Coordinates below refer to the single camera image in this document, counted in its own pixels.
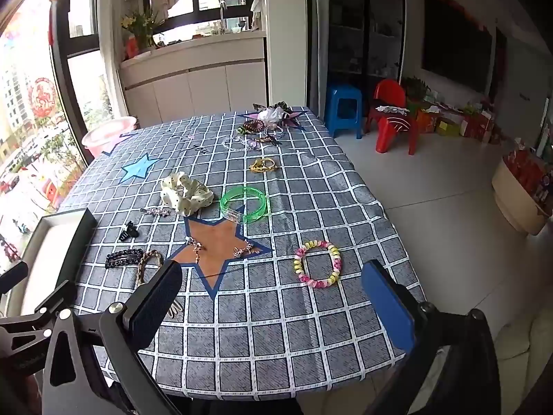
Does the beige basket with red goods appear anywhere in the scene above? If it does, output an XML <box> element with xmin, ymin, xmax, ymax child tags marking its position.
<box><xmin>491</xmin><ymin>138</ymin><xmax>553</xmax><ymax>235</ymax></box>

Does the grey checked star tablecloth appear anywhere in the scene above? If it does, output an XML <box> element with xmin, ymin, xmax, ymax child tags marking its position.
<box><xmin>56</xmin><ymin>106</ymin><xmax>428</xmax><ymax>400</ymax></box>

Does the green translucent bangle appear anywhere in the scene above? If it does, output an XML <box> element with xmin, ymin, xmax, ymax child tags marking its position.
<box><xmin>220</xmin><ymin>185</ymin><xmax>271</xmax><ymax>225</ymax></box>

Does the white cabinet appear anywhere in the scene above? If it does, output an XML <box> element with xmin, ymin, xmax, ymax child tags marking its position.
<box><xmin>119</xmin><ymin>37</ymin><xmax>266</xmax><ymax>129</ymax></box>

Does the dark glass display cabinet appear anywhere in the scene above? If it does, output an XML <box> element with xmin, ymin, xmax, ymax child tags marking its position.
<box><xmin>326</xmin><ymin>0</ymin><xmax>404</xmax><ymax>87</ymax></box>

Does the red horse window sticker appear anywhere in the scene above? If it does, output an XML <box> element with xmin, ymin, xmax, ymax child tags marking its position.
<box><xmin>28</xmin><ymin>77</ymin><xmax>57</xmax><ymax>117</ymax></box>

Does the blue plastic stool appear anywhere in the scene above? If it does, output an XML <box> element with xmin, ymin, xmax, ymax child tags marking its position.
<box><xmin>325</xmin><ymin>84</ymin><xmax>364</xmax><ymax>139</ymax></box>

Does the white polka dot scrunchie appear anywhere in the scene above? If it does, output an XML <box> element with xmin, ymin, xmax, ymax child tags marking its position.
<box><xmin>161</xmin><ymin>172</ymin><xmax>213</xmax><ymax>217</ymax></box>

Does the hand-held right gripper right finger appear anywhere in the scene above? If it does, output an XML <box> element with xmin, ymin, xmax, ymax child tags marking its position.
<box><xmin>360</xmin><ymin>259</ymin><xmax>502</xmax><ymax>415</ymax></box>

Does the pile of assorted jewelry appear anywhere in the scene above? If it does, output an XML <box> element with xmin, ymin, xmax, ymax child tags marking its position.
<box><xmin>222</xmin><ymin>101</ymin><xmax>309</xmax><ymax>153</ymax></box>

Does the window with dark frame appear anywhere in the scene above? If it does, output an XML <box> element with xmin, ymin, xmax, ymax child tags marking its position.
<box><xmin>0</xmin><ymin>0</ymin><xmax>126</xmax><ymax>312</ymax></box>

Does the pink yellow spiral hair tie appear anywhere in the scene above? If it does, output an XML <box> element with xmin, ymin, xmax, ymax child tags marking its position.
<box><xmin>293</xmin><ymin>240</ymin><xmax>342</xmax><ymax>289</ymax></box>

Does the black rhinestone hair clip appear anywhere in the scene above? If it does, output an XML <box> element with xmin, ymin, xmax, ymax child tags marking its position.
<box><xmin>105</xmin><ymin>248</ymin><xmax>146</xmax><ymax>269</ymax></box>

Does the white sofa cushion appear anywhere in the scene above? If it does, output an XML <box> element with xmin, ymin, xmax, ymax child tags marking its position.
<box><xmin>493</xmin><ymin>309</ymin><xmax>553</xmax><ymax>415</ymax></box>

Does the black claw hair clip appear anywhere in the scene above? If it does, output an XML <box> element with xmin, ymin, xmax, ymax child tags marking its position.
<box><xmin>119</xmin><ymin>221</ymin><xmax>141</xmax><ymax>243</ymax></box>

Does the black wall television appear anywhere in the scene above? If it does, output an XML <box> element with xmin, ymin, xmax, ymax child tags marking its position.
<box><xmin>421</xmin><ymin>0</ymin><xmax>493</xmax><ymax>93</ymax></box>

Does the red plastic chair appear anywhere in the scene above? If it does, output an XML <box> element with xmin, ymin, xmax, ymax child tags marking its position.
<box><xmin>366</xmin><ymin>79</ymin><xmax>420</xmax><ymax>155</ymax></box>

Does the dark box tray white inside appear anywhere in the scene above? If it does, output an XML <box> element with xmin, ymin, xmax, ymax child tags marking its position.
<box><xmin>18</xmin><ymin>207</ymin><xmax>98</xmax><ymax>312</ymax></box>

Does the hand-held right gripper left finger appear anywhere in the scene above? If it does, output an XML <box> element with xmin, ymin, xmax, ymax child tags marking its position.
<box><xmin>41</xmin><ymin>260</ymin><xmax>184</xmax><ymax>415</ymax></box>

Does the row of gift boxes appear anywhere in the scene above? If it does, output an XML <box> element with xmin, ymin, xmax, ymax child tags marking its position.
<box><xmin>417</xmin><ymin>95</ymin><xmax>502</xmax><ymax>144</ymax></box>

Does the braided rope bracelet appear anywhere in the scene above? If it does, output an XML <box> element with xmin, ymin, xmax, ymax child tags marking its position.
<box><xmin>135</xmin><ymin>249</ymin><xmax>164</xmax><ymax>287</ymax></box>

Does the pink plastic basin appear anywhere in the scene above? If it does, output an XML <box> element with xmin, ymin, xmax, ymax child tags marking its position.
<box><xmin>82</xmin><ymin>117</ymin><xmax>138</xmax><ymax>158</ymax></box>

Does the yellow flower bouquet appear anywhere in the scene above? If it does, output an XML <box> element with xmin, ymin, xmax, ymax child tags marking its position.
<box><xmin>121</xmin><ymin>8</ymin><xmax>166</xmax><ymax>50</ymax></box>

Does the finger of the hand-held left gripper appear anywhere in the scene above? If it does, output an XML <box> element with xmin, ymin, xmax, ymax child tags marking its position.
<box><xmin>0</xmin><ymin>261</ymin><xmax>29</xmax><ymax>295</ymax></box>
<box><xmin>0</xmin><ymin>280</ymin><xmax>77</xmax><ymax>349</ymax></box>

